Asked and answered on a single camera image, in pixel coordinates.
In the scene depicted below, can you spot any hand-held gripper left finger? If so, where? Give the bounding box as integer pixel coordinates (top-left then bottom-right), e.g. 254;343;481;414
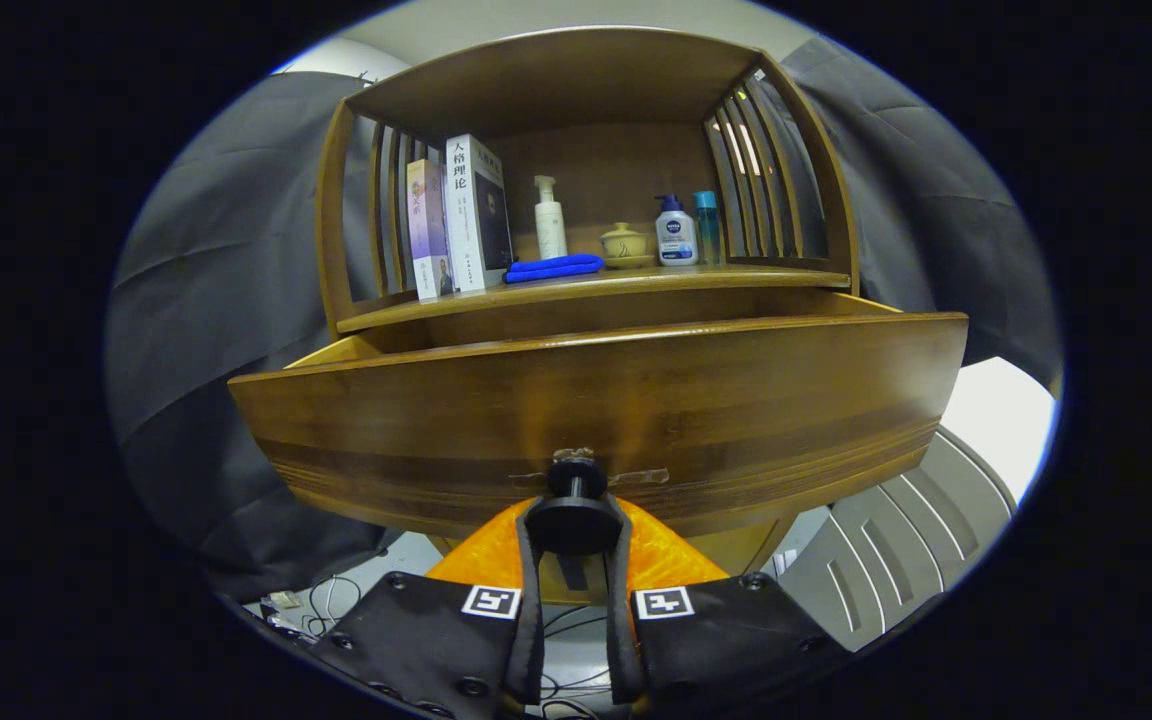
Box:
316;497;549;720

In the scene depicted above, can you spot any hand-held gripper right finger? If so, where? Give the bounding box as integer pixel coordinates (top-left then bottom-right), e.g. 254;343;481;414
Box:
604;497;852;720

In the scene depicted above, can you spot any wooden cabinet door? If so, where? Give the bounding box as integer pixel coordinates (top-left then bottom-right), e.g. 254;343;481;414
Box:
676;515;799;579

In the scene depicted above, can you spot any wooden countertop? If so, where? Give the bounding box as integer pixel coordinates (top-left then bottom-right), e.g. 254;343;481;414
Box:
336;262;852;334

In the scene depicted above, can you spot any grey ribbed plastic chair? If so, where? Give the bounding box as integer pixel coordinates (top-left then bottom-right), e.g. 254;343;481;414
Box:
771;425;1019;656

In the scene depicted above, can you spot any folded blue cloth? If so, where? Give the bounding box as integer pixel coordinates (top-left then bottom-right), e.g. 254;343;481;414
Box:
503;253;605;285

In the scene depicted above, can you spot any yellow lidded teacup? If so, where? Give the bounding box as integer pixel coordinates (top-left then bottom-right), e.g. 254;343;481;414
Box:
600;222;657;270

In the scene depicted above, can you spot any white bottle with blue cap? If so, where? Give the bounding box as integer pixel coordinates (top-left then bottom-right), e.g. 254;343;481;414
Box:
654;194;699;267

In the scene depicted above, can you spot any white pump bottle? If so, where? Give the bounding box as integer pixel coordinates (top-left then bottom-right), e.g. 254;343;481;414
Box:
533;175;568;261

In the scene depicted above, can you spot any teal slim bottle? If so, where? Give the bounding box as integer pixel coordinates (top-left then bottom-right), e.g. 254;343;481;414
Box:
693;191;723;266

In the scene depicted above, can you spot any white portrait cover book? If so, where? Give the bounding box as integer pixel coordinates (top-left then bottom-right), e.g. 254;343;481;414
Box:
444;134;515;294

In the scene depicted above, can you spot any purple paperback book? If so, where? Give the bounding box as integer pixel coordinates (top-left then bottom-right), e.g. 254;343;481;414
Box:
406;158;457;303

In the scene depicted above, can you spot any white flat panel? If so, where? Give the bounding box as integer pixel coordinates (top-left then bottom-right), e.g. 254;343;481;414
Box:
939;357;1057;491

